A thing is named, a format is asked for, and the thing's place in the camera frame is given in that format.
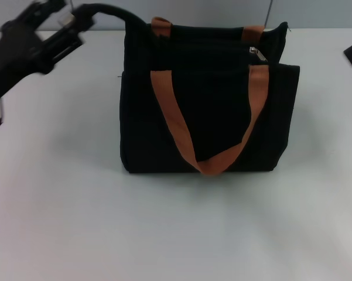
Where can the silver metal zipper pull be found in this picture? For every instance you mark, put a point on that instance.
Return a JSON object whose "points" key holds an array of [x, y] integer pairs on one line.
{"points": [[259, 54]]}

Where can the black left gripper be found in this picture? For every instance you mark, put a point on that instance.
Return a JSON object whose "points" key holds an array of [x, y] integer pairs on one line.
{"points": [[11, 58]]}

